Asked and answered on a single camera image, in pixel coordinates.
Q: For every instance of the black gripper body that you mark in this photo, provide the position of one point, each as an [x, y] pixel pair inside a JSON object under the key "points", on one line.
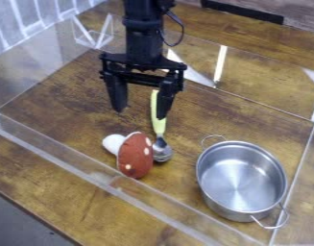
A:
{"points": [[142, 65]]}

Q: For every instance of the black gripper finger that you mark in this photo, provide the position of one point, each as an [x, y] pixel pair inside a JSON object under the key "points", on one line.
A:
{"points": [[165, 97], [116, 87]]}

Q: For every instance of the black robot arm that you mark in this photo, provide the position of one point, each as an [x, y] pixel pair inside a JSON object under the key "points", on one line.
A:
{"points": [[143, 17]]}

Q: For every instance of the black bar at back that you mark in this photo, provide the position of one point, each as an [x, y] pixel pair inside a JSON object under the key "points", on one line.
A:
{"points": [[264, 16]]}

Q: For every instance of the green handled metal spoon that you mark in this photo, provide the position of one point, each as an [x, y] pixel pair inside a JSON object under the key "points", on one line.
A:
{"points": [[162, 150]]}

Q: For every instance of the red plush mushroom toy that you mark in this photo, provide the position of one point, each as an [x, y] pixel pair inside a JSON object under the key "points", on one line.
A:
{"points": [[132, 151]]}

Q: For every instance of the clear acrylic enclosure wall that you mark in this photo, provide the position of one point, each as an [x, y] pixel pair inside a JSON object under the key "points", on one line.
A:
{"points": [[251, 94]]}

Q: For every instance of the silver metal pot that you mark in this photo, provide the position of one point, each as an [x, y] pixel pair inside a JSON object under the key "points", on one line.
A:
{"points": [[242, 181]]}

